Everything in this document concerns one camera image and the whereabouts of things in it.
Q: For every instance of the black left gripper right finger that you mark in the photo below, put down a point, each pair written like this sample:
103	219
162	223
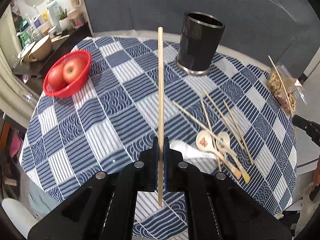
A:
173	177

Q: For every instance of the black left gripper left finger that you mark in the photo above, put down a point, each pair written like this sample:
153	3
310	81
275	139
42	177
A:
148	173

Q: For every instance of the white spoon red print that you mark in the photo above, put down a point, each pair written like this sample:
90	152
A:
205	143

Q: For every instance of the white spoon blue print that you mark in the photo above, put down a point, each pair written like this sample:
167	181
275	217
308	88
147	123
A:
223	144

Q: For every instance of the clear plastic snack box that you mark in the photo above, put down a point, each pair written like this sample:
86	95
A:
287	90

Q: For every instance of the blue white patterned tablecloth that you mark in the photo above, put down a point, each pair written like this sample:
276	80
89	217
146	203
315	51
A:
114	117

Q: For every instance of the grey blue sofa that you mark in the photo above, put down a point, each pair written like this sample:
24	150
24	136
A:
286	31

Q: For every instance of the red apple front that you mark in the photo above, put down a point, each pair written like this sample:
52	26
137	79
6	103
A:
72	69

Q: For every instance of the red apple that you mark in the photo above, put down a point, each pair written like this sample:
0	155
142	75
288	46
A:
72	69
55	77

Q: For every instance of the red apple back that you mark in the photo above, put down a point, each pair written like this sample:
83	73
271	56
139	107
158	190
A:
55	77

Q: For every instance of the red plastic basket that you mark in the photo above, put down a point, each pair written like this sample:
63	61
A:
76	85

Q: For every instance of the black cylindrical utensil holder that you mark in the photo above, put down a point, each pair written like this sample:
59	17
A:
200	36

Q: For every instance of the beige bowl on counter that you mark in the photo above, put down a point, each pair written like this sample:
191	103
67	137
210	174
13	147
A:
41	49

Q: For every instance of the small potted plant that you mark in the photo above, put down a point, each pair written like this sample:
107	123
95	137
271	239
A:
63	20

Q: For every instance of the white bottle on counter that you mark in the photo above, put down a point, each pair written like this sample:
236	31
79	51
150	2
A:
54	13

